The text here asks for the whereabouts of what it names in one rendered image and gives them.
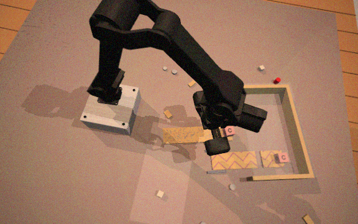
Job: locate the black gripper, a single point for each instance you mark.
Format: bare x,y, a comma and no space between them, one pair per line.
218,144

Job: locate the tan flat strip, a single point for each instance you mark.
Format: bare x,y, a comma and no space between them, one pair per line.
307,219

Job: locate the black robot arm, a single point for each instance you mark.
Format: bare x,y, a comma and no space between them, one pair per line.
111,24

